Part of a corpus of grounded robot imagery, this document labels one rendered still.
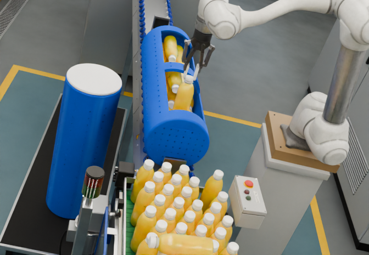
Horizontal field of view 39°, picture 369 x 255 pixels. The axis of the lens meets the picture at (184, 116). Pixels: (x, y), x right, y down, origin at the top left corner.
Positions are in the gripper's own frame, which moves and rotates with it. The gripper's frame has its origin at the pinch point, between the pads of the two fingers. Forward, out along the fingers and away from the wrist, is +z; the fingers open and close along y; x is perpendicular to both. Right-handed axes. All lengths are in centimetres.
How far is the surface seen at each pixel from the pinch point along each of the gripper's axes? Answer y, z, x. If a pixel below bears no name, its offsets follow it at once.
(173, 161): 1.0, 33.2, 21.4
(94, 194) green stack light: 35, 20, 62
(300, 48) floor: -205, 137, -346
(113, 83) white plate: 28, 33, -33
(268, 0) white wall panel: -191, 134, -471
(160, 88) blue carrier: 9.0, 17.0, -10.0
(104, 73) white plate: 34, 33, -41
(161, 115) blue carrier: 9.6, 17.6, 10.9
